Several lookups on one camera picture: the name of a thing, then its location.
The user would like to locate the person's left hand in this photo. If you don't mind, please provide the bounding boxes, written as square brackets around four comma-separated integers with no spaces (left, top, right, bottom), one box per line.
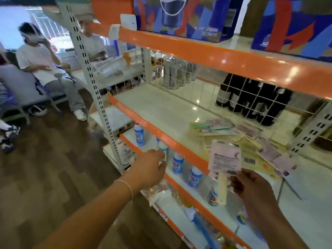
[123,149,168,192]

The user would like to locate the person's right hand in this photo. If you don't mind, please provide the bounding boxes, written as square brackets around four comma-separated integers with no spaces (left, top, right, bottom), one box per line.
[229,168,283,223]

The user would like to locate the orange edged white shelf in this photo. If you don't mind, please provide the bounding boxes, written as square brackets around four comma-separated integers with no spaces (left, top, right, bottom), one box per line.
[43,0,332,249]

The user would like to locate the person's left forearm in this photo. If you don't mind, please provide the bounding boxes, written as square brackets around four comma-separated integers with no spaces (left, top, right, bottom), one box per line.
[34,176,135,249]

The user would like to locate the person's right forearm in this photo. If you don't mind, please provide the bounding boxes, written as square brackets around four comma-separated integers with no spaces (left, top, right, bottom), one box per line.
[243,204,309,249]

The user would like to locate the row of black bottles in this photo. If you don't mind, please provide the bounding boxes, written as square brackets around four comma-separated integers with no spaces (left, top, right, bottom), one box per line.
[215,73,294,127]

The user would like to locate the group of silver cans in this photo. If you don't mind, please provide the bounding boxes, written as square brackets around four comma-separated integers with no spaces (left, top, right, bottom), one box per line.
[163,57,199,90]

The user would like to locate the white plastic rolls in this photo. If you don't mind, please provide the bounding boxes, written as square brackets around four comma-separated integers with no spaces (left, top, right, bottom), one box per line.
[91,56,130,79]

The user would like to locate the blue printed drink carton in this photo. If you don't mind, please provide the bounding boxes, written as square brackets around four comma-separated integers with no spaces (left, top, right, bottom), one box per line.
[133,0,244,43]
[251,0,332,63]

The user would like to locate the grey bench seat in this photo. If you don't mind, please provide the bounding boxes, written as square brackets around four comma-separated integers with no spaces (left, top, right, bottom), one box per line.
[0,63,65,125]

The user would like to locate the thin white bracelet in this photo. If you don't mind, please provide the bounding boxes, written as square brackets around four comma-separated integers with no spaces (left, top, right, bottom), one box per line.
[114,179,133,201]

